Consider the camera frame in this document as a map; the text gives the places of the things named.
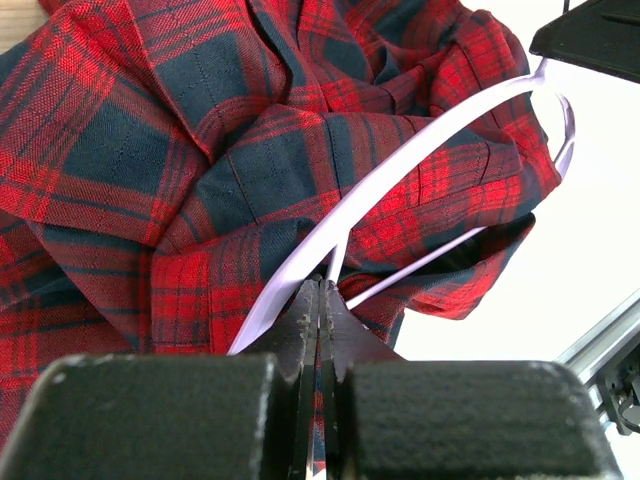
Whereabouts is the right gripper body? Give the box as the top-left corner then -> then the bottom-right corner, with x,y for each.
529,0 -> 640,83

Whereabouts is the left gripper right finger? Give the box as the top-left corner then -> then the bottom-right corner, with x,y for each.
319,281 -> 622,479

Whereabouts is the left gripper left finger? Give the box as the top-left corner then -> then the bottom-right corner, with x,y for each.
1,280 -> 320,479

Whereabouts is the aluminium mounting rail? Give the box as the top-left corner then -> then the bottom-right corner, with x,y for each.
556,292 -> 639,436

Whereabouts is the lilac plastic hanger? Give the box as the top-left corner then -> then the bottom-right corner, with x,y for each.
228,58 -> 552,355

